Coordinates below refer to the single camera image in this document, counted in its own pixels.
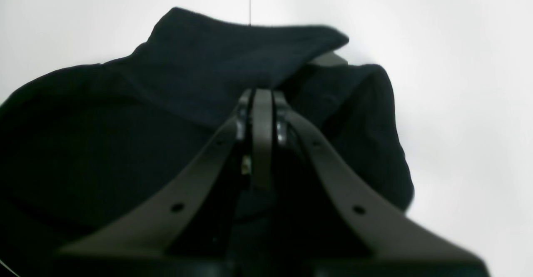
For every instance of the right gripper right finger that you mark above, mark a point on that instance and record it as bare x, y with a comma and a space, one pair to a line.
397, 246

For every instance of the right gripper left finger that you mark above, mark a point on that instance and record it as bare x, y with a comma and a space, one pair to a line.
181, 231

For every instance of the black T-shirt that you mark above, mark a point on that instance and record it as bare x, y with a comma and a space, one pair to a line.
82, 145

